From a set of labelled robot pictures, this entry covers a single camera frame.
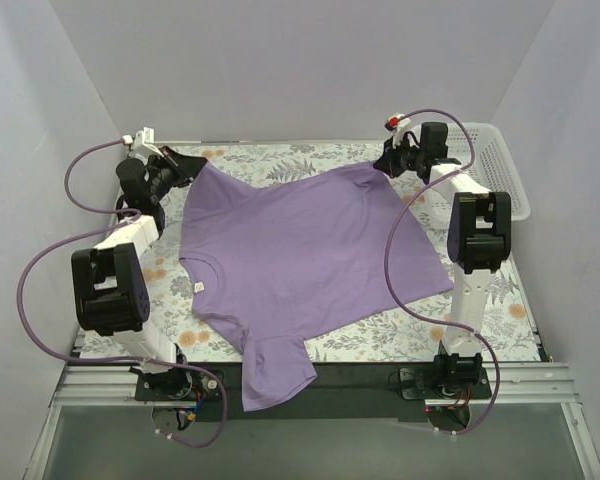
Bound white plastic laundry basket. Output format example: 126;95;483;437
424;122;531;230

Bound purple t shirt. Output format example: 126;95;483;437
179;162;453;411

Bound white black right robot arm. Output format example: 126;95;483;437
373;114;511;400

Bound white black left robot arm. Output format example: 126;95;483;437
71;146;207;400

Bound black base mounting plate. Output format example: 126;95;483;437
134;363;491;424

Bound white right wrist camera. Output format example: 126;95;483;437
384;113;411;135

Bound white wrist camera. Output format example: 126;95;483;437
121;127;161;155
384;113;411;135

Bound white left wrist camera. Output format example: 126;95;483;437
121;127;161;155

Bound aluminium frame rail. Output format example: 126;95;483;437
26;362;600;479

